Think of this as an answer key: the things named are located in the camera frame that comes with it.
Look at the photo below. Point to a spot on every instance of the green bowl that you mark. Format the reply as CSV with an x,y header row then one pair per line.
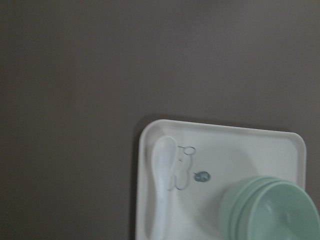
x,y
279,211
246,188
225,209

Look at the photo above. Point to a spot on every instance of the cream rabbit serving tray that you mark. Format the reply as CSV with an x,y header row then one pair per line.
x,y
209,159

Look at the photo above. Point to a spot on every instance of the green bowl on tray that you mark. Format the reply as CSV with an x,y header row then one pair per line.
x,y
225,209

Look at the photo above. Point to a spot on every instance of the white ceramic spoon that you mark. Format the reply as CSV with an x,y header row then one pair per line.
x,y
162,160

